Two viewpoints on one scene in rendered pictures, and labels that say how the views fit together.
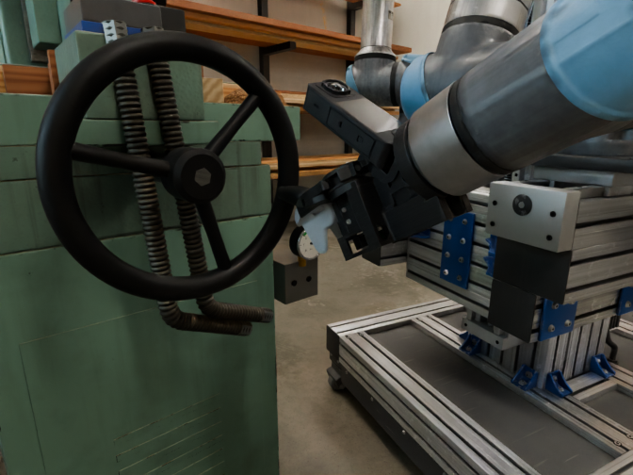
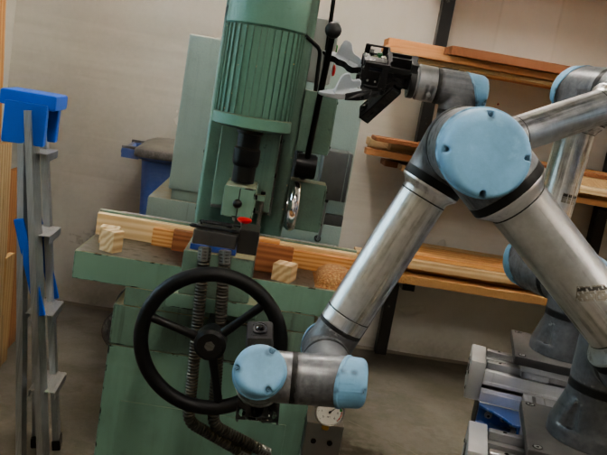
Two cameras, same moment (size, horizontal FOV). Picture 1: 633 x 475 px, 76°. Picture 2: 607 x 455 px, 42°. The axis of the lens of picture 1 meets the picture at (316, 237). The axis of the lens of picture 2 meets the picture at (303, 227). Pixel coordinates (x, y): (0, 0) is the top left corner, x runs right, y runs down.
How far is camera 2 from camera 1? 1.11 m
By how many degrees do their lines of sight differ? 36
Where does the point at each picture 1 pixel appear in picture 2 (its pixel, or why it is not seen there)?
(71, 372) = (139, 431)
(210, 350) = not seen: outside the picture
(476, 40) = (317, 330)
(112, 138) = (188, 305)
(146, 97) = (212, 286)
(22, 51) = (207, 198)
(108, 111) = (190, 291)
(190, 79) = not seen: hidden behind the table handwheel
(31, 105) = (166, 270)
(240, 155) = (294, 323)
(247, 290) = (275, 430)
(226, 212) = not seen: hidden behind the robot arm
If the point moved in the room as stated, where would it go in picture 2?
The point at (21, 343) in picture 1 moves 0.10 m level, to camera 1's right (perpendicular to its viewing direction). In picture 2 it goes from (121, 400) to (152, 418)
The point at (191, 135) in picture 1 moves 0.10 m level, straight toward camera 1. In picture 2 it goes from (236, 311) to (211, 322)
